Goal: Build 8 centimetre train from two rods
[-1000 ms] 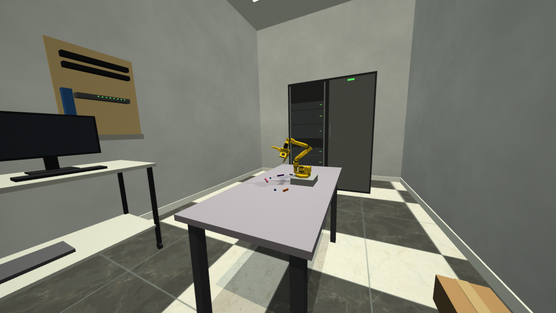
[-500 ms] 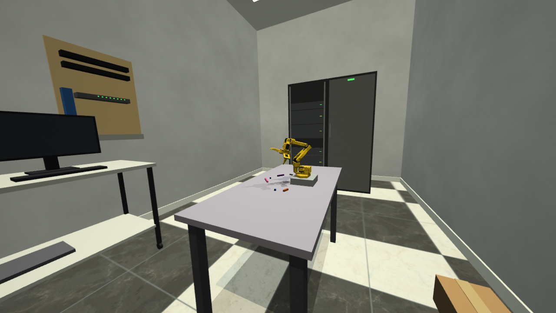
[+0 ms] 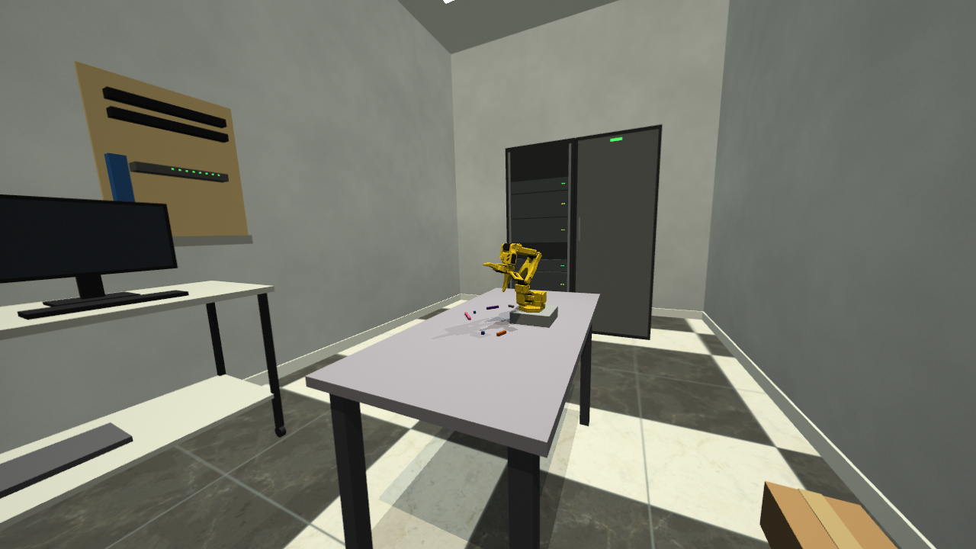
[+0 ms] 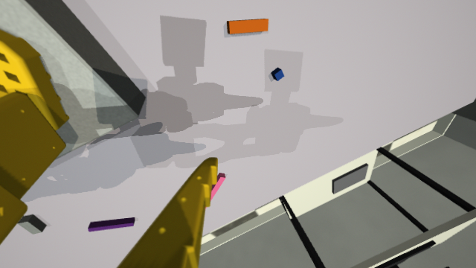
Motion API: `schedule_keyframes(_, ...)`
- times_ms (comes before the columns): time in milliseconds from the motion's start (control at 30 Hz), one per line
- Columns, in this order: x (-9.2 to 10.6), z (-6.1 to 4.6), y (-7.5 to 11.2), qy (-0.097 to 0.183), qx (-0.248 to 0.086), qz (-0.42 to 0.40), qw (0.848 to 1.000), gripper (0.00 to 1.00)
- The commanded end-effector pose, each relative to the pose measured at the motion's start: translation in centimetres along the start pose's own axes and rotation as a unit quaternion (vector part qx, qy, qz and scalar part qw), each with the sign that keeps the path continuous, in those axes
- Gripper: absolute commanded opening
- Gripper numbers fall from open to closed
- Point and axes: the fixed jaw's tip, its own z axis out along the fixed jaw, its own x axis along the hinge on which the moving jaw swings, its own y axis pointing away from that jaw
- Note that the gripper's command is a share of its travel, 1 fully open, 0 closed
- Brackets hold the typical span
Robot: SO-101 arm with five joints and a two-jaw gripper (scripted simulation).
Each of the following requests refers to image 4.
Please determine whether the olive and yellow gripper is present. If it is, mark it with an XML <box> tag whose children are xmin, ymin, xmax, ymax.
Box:
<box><xmin>117</xmin><ymin>157</ymin><xmax>218</xmax><ymax>268</ymax></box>

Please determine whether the purple rod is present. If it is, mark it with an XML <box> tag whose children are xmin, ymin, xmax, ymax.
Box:
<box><xmin>88</xmin><ymin>217</ymin><xmax>135</xmax><ymax>232</ymax></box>

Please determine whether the small blue block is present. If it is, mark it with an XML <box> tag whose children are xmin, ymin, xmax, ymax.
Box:
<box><xmin>271</xmin><ymin>68</ymin><xmax>284</xmax><ymax>81</ymax></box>

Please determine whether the pink rod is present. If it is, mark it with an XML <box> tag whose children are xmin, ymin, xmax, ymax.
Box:
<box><xmin>210</xmin><ymin>173</ymin><xmax>225</xmax><ymax>201</ymax></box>

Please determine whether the grey rod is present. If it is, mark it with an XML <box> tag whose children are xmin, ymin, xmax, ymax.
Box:
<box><xmin>17</xmin><ymin>214</ymin><xmax>47</xmax><ymax>235</ymax></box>

